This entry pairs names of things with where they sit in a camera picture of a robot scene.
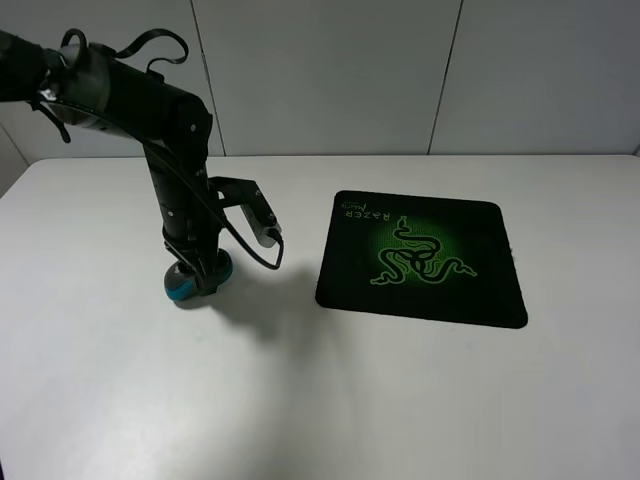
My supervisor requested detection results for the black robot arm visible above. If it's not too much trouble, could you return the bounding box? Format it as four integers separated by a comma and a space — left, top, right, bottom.
1, 28, 233, 301

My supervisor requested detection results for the black green Razer mouse pad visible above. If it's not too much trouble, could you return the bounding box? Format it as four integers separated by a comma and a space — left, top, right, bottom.
315, 190, 528, 329

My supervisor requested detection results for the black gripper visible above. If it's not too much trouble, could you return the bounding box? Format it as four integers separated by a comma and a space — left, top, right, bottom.
144, 141, 231, 294

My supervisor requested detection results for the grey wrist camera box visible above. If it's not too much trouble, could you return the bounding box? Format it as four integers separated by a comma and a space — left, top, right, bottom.
208, 176, 281, 249

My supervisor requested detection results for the black camera cable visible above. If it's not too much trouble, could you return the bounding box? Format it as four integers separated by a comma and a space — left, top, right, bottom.
144, 144, 285, 271

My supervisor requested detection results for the grey and teal computer mouse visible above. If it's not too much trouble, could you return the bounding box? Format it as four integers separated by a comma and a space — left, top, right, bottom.
164, 260, 233, 302

